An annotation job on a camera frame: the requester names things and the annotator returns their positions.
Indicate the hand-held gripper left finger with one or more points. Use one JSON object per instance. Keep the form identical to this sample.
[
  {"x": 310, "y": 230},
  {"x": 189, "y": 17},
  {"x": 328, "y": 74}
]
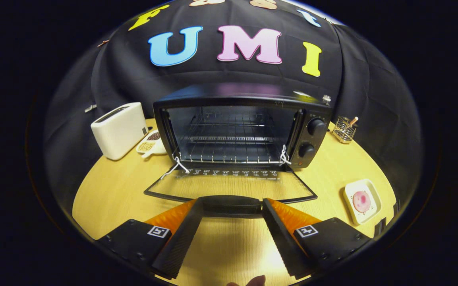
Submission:
[{"x": 183, "y": 238}]

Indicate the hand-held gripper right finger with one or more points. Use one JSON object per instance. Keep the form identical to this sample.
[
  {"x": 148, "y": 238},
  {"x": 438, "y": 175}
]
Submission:
[{"x": 280, "y": 238}]

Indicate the pink ham slice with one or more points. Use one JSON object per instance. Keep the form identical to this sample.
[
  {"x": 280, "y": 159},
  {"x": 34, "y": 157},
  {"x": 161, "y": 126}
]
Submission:
[{"x": 361, "y": 201}]

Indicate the cream square plate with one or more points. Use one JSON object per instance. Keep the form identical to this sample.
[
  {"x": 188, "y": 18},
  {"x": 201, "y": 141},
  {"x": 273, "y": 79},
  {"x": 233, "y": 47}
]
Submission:
[{"x": 373, "y": 198}]

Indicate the black toaster oven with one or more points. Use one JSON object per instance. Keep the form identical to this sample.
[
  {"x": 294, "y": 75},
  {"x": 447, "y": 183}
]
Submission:
[{"x": 252, "y": 93}]

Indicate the white bread toaster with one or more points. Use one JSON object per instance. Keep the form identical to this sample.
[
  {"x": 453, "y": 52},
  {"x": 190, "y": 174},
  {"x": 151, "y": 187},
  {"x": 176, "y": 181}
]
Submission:
[{"x": 115, "y": 133}]

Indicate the white divided dish with beans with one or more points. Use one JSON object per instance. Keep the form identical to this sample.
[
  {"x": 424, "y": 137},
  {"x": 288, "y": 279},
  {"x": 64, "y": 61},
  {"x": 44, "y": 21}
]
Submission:
[{"x": 146, "y": 147}]

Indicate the black chair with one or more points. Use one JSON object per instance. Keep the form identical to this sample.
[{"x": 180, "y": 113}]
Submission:
[{"x": 379, "y": 227}]

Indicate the white cloth clip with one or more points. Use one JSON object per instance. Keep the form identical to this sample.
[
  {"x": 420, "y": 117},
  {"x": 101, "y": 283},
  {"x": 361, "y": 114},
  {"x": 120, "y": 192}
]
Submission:
[{"x": 90, "y": 108}]

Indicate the black backdrop cloth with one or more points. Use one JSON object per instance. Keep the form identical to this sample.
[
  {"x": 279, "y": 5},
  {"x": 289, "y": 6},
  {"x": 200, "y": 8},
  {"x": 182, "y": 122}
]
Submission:
[{"x": 113, "y": 79}]

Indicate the pink cloth clip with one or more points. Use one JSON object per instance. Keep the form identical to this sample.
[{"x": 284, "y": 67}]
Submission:
[{"x": 103, "y": 43}]

